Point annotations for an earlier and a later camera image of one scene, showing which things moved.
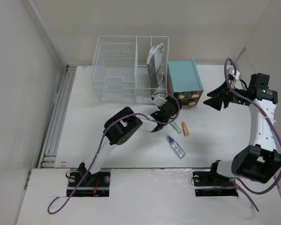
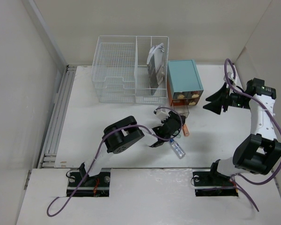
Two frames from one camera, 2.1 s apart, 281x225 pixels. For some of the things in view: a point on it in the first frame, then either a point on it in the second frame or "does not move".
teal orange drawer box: (184, 82) does not move
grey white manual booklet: (156, 65) does not move
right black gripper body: (232, 97) does not move
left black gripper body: (176, 109) -> (172, 116)
